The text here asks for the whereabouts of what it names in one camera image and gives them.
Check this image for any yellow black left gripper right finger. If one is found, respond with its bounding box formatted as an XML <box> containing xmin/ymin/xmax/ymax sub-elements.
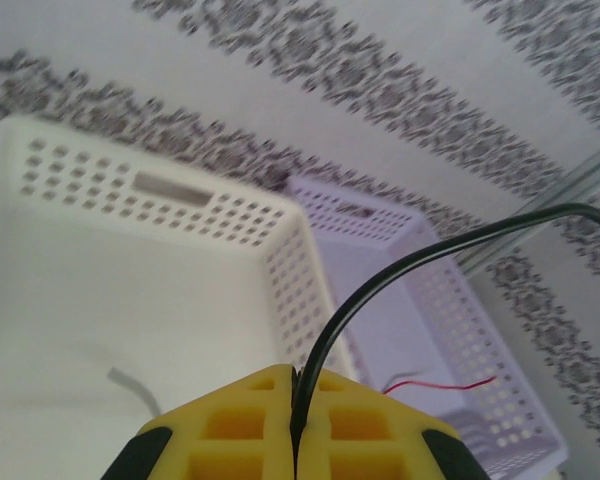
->
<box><xmin>292</xmin><ymin>367</ymin><xmax>492</xmax><ymax>480</ymax></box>

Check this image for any large white plastic basket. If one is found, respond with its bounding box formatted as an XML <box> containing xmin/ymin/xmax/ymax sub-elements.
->
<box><xmin>0</xmin><ymin>114</ymin><xmax>359</xmax><ymax>480</ymax></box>

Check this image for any thin black cable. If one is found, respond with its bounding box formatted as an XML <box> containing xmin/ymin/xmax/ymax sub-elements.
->
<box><xmin>288</xmin><ymin>201</ymin><xmax>600</xmax><ymax>439</ymax></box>

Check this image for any purple plastic basket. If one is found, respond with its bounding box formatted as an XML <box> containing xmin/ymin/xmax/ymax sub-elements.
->
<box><xmin>282</xmin><ymin>174</ymin><xmax>570</xmax><ymax>480</ymax></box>

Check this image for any thin red cable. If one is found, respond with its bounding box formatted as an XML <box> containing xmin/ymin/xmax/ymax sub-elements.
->
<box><xmin>381</xmin><ymin>376</ymin><xmax>499</xmax><ymax>398</ymax></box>

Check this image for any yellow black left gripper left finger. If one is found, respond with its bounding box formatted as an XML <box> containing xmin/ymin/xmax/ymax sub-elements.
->
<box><xmin>99</xmin><ymin>363</ymin><xmax>300</xmax><ymax>480</ymax></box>

